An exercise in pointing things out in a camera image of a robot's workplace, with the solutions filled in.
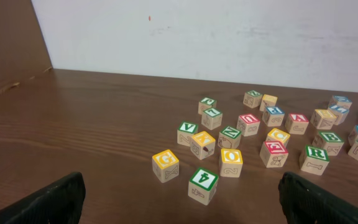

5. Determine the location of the yellow O wooden block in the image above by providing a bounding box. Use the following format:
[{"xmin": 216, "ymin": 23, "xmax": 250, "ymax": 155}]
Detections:
[{"xmin": 219, "ymin": 148, "xmax": 243, "ymax": 178}]

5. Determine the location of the yellow G wooden block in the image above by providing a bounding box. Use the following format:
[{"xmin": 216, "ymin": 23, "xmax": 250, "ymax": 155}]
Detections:
[{"xmin": 152, "ymin": 149, "xmax": 180, "ymax": 183}]

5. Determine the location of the red E wooden block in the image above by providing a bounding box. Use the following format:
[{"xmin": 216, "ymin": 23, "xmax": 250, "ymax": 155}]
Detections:
[{"xmin": 260, "ymin": 141, "xmax": 288, "ymax": 168}]

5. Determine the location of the yellow wooden block near Z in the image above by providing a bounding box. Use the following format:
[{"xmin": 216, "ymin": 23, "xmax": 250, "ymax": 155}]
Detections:
[{"xmin": 259, "ymin": 94, "xmax": 278, "ymax": 111}]

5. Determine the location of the blue P wooden block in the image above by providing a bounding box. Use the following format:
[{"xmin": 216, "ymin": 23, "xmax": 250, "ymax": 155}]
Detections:
[{"xmin": 262, "ymin": 106, "xmax": 285, "ymax": 127}]

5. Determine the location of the brown cardboard panel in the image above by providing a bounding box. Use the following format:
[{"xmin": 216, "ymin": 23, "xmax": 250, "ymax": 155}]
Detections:
[{"xmin": 0, "ymin": 0, "xmax": 52, "ymax": 94}]

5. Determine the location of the green 4 wooden block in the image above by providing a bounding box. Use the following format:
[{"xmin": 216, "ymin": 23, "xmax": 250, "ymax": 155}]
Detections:
[{"xmin": 188, "ymin": 167, "xmax": 219, "ymax": 205}]

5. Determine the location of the green R wooden block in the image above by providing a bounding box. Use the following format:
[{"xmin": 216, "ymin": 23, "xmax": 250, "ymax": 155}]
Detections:
[{"xmin": 299, "ymin": 145, "xmax": 330, "ymax": 175}]

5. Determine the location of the green V wooden block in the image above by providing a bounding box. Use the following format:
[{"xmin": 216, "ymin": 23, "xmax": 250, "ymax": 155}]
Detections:
[{"xmin": 177, "ymin": 121, "xmax": 198, "ymax": 146}]

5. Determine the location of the yellow C wooden block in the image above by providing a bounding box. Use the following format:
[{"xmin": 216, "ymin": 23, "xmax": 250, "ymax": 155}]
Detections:
[{"xmin": 266, "ymin": 128, "xmax": 290, "ymax": 147}]

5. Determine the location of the green B wooden block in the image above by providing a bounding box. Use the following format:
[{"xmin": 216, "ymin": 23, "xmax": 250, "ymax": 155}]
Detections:
[{"xmin": 312, "ymin": 131, "xmax": 344, "ymax": 156}]

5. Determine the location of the green 7 wooden block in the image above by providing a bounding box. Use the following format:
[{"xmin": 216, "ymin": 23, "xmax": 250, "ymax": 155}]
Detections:
[{"xmin": 201, "ymin": 108, "xmax": 223, "ymax": 130}]

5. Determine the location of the blue D wooden block top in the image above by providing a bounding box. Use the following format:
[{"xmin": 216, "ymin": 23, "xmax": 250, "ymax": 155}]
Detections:
[{"xmin": 328, "ymin": 95, "xmax": 352, "ymax": 109}]

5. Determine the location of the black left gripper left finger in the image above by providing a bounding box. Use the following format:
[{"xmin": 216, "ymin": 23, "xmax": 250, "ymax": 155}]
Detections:
[{"xmin": 0, "ymin": 172, "xmax": 86, "ymax": 224}]

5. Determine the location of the yellow K wooden block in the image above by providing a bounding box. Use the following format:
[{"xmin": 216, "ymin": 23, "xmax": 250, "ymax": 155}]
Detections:
[{"xmin": 190, "ymin": 131, "xmax": 216, "ymax": 160}]

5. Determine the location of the yellow S wooden block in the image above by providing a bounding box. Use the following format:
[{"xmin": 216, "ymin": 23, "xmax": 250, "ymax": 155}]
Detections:
[{"xmin": 310, "ymin": 109, "xmax": 337, "ymax": 130}]

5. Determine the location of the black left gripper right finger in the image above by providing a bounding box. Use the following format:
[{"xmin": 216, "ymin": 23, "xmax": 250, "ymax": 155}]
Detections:
[{"xmin": 278, "ymin": 172, "xmax": 358, "ymax": 224}]

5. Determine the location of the green J wooden block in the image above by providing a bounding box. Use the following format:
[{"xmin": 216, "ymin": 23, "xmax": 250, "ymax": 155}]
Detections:
[{"xmin": 198, "ymin": 97, "xmax": 217, "ymax": 114}]

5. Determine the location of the green Z wooden block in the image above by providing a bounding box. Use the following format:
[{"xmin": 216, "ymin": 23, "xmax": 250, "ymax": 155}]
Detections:
[{"xmin": 243, "ymin": 90, "xmax": 263, "ymax": 108}]

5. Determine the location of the red A wooden block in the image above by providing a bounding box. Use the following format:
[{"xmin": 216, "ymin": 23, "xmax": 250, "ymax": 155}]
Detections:
[{"xmin": 285, "ymin": 113, "xmax": 309, "ymax": 135}]

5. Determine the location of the green N wooden block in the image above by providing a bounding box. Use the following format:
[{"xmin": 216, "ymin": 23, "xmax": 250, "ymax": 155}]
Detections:
[{"xmin": 218, "ymin": 126, "xmax": 242, "ymax": 149}]

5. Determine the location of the blue L wooden block upper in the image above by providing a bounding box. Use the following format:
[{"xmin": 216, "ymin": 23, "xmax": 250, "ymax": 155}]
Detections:
[{"xmin": 328, "ymin": 105, "xmax": 349, "ymax": 125}]

